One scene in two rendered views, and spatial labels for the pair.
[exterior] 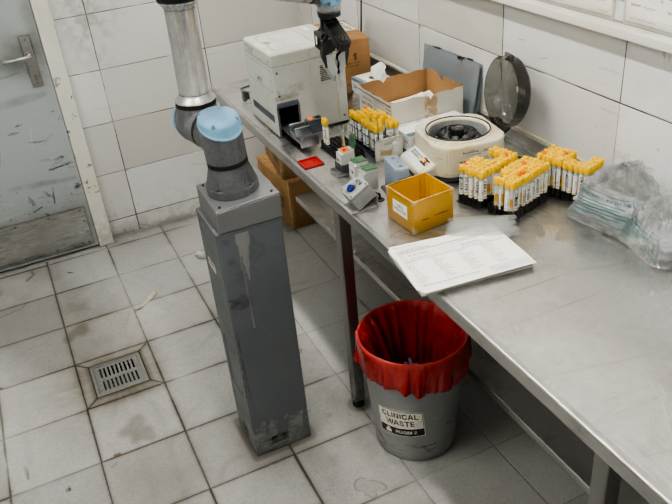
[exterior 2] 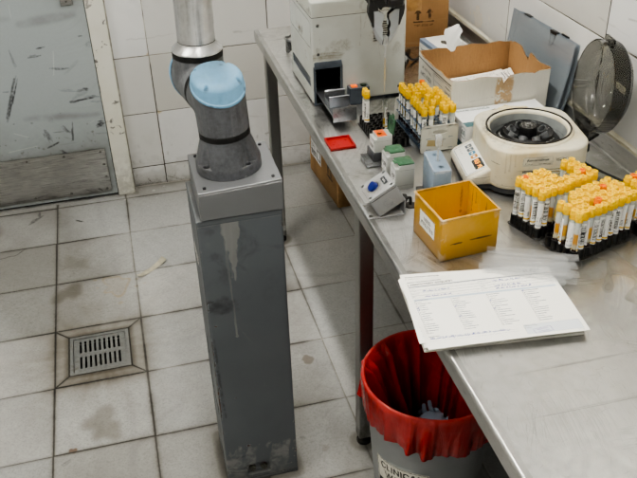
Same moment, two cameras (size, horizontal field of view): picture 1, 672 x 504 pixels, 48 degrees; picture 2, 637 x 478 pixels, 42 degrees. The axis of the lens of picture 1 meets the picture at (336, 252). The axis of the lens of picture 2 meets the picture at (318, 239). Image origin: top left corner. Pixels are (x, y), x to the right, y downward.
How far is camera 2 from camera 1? 0.38 m
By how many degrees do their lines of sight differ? 8
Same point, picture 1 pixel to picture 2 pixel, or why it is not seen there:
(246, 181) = (243, 159)
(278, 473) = not seen: outside the picture
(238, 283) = (221, 283)
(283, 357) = (270, 376)
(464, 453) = not seen: outside the picture
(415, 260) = (429, 299)
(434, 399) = (445, 463)
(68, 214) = (86, 155)
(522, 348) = (538, 456)
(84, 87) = (119, 12)
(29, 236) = (41, 174)
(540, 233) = (607, 286)
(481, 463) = not seen: outside the picture
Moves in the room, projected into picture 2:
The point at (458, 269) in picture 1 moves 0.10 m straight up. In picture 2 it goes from (482, 321) to (486, 277)
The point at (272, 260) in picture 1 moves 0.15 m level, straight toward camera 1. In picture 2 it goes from (266, 260) to (260, 299)
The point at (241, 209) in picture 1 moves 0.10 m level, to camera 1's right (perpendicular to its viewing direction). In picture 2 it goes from (231, 194) to (275, 196)
